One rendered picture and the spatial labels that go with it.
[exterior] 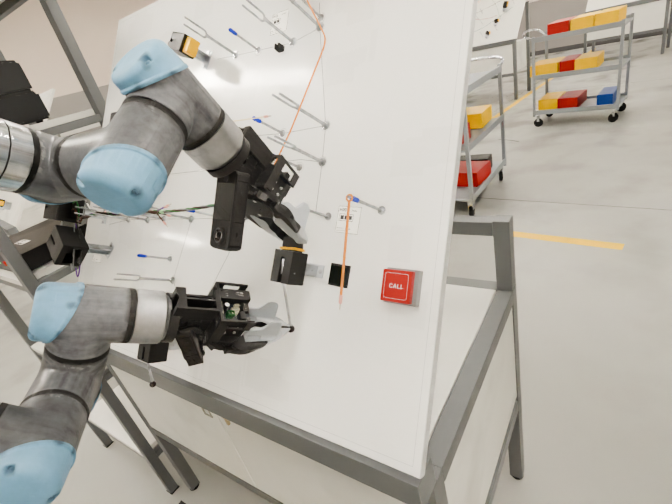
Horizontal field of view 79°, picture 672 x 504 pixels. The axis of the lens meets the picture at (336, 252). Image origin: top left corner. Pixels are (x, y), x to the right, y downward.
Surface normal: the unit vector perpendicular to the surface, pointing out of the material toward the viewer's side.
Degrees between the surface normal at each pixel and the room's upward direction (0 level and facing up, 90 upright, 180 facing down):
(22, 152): 94
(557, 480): 0
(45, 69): 90
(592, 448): 0
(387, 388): 53
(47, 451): 58
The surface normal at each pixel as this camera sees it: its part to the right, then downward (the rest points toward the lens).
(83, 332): 0.47, 0.43
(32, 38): 0.73, 0.15
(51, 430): 0.62, -0.77
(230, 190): -0.61, -0.03
